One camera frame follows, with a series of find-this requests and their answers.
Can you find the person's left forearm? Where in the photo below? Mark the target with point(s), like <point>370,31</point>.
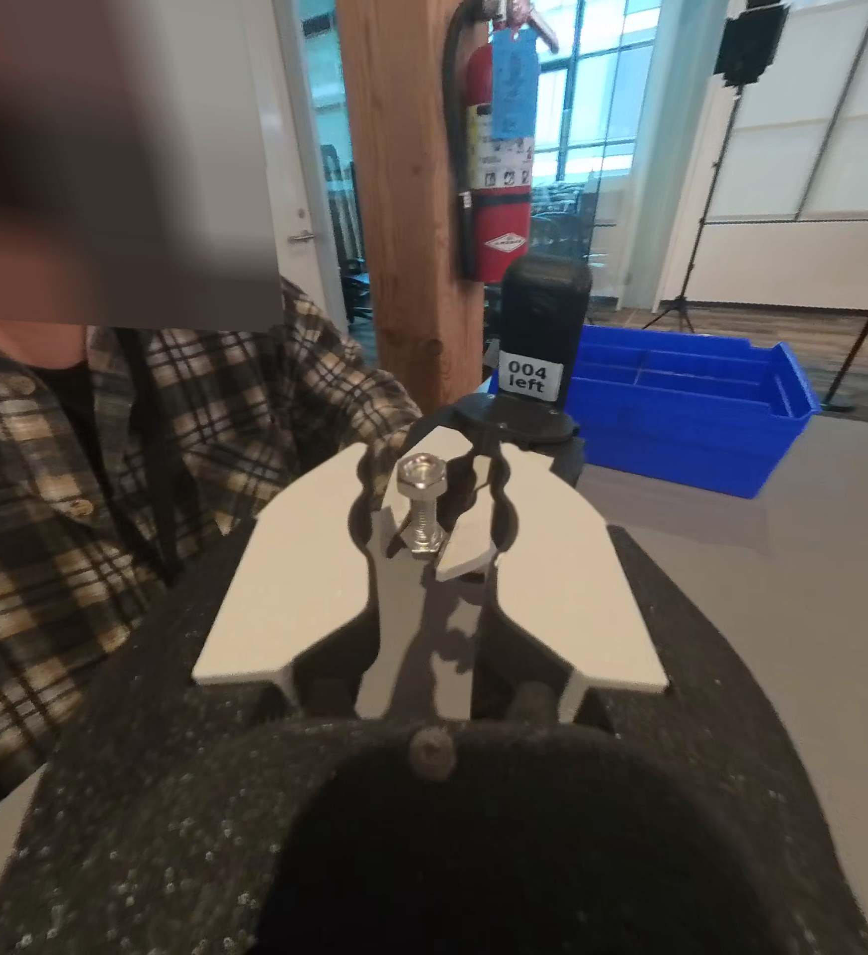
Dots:
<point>359,395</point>

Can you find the blue paper tag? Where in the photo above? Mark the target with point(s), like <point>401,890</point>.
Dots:
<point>514,82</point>

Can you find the silver hex bolt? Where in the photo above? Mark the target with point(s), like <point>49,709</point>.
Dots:
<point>420,474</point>

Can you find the white door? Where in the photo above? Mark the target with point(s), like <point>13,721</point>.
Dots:
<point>300,149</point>

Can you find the blue plastic bin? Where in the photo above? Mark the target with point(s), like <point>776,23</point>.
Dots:
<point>702,455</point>

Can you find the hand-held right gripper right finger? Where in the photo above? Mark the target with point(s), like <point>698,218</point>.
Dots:
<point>576,582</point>

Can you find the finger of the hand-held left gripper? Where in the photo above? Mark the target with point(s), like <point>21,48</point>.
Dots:
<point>389,533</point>
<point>471,552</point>

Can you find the wooden post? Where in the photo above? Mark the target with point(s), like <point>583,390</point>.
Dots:
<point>404,224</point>

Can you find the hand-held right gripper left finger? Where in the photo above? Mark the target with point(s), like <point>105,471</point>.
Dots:
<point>292,582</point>

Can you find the red fire extinguisher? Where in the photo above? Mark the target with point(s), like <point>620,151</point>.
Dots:
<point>501,231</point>

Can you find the black light stand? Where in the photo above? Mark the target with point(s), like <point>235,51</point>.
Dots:
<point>751,45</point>

